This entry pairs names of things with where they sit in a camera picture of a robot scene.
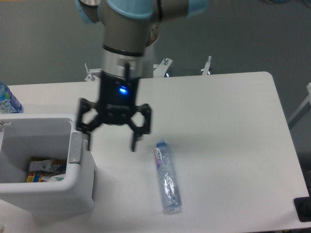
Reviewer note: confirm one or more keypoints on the white metal base frame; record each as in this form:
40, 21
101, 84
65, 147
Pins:
159, 70

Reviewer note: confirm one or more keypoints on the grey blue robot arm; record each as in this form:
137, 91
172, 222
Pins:
128, 25

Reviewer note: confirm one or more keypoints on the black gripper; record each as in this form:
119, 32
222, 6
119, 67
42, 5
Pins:
120, 74

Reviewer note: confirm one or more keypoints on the white trash can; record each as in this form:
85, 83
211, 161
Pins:
23, 136

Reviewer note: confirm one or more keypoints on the white paper wrapper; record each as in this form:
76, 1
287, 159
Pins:
54, 178

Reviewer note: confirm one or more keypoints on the blue labelled drink bottle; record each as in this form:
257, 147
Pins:
8, 102

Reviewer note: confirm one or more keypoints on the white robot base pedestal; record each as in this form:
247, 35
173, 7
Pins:
149, 52

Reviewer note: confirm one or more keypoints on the grey crumpled wrapper in bin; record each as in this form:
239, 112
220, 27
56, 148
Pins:
43, 165

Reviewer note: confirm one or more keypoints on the empty clear plastic bottle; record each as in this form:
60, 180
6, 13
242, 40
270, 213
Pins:
167, 178

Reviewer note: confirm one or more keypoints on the black clamp at table edge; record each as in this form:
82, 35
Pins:
303, 208

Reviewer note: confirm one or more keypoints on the white frame at right edge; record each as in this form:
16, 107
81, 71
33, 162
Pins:
301, 110

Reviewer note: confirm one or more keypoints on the colourful snack wrapper in bin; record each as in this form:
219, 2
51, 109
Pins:
59, 167

